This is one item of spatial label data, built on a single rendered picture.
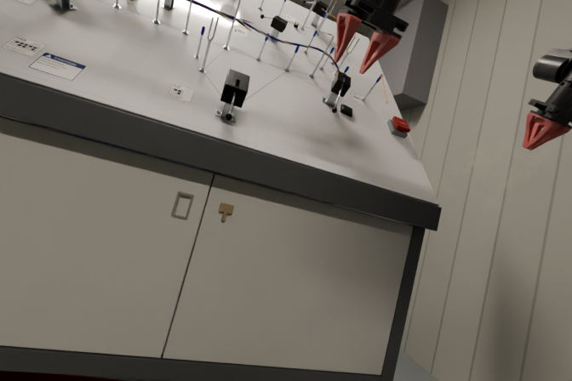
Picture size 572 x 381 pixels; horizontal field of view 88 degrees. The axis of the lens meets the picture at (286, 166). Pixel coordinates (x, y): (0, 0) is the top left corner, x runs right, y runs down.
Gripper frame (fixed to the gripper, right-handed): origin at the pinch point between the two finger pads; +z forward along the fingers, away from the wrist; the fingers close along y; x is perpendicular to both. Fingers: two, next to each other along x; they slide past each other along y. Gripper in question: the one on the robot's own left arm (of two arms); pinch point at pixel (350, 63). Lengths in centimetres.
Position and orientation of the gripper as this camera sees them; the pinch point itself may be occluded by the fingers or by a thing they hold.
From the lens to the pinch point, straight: 57.2
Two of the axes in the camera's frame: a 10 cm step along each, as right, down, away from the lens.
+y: -9.1, -2.7, -3.3
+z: -3.9, 8.4, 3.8
